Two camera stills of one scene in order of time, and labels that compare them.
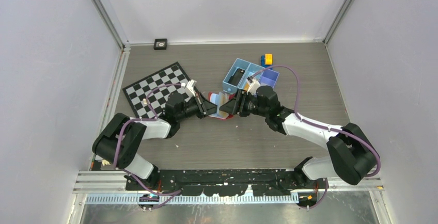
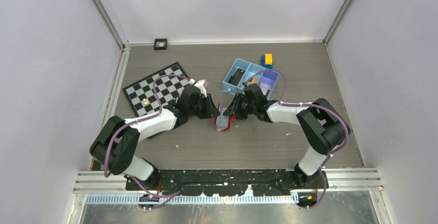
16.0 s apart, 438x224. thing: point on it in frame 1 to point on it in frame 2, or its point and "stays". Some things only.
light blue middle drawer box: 251,69 stays
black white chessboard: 147,96 stays
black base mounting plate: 225,182 stays
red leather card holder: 220,99 to 223,122
